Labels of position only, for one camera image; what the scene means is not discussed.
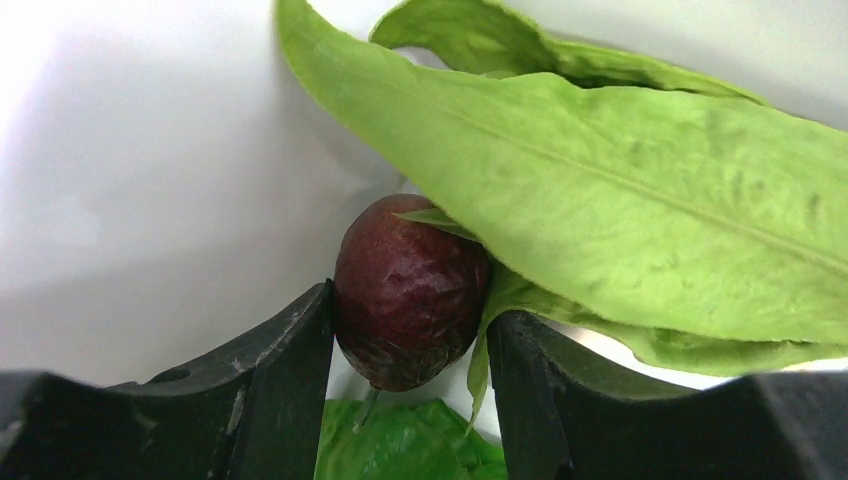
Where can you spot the dark green leaf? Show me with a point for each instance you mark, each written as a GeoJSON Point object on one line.
{"type": "Point", "coordinates": [682, 216]}

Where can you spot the green lettuce leaf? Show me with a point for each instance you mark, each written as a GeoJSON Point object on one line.
{"type": "Point", "coordinates": [426, 441]}

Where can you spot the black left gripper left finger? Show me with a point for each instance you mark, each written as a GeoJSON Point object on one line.
{"type": "Point", "coordinates": [248, 409]}

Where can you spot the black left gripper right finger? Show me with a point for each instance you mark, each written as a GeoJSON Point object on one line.
{"type": "Point", "coordinates": [566, 412]}

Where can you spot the white plastic bin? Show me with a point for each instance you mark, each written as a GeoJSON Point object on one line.
{"type": "Point", "coordinates": [166, 185]}

